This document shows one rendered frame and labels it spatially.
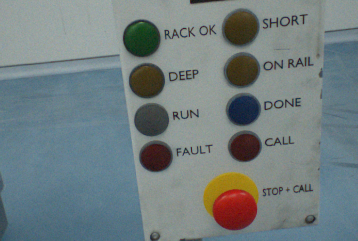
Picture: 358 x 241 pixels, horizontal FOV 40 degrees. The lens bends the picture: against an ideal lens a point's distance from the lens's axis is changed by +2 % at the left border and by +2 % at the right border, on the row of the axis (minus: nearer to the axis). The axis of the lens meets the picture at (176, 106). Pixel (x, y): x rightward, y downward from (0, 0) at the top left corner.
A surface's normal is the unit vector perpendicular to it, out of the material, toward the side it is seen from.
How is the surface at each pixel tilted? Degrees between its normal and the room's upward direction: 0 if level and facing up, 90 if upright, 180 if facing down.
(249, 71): 90
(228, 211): 87
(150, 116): 87
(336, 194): 0
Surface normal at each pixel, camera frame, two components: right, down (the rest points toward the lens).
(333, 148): -0.09, -0.92
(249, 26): 0.13, 0.36
